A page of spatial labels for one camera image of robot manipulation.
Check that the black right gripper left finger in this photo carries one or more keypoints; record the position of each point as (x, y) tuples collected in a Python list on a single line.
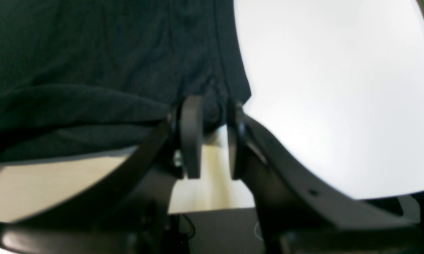
[(126, 211)]

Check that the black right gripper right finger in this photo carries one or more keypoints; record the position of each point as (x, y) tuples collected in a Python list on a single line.
[(299, 213)]

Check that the black long sleeve shirt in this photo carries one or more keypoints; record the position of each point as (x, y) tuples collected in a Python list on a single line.
[(85, 76)]

